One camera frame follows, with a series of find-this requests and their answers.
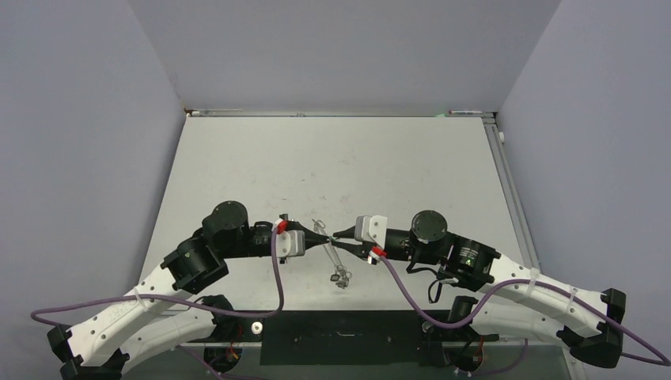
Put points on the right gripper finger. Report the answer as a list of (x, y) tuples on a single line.
[(347, 234), (361, 251)]

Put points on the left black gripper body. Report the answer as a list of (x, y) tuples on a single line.
[(256, 233)]

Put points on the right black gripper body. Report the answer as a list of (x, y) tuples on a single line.
[(399, 247)]

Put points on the perforated metal key plate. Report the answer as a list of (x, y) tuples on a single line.
[(341, 277)]

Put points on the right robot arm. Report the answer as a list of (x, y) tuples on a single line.
[(516, 300)]

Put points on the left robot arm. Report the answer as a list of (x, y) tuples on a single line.
[(159, 312)]

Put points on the marker pen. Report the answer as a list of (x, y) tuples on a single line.
[(465, 113)]

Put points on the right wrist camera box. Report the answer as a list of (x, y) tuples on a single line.
[(371, 228)]

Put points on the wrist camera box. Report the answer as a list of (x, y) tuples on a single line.
[(371, 228), (289, 244)]

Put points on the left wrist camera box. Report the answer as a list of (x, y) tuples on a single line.
[(289, 244)]

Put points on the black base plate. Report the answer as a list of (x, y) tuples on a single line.
[(344, 338)]

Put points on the aluminium rail right edge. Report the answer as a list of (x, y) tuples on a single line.
[(520, 224)]

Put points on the aluminium rail edge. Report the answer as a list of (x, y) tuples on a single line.
[(520, 224), (321, 113)]

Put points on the aluminium rail back edge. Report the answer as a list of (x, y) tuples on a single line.
[(321, 113)]

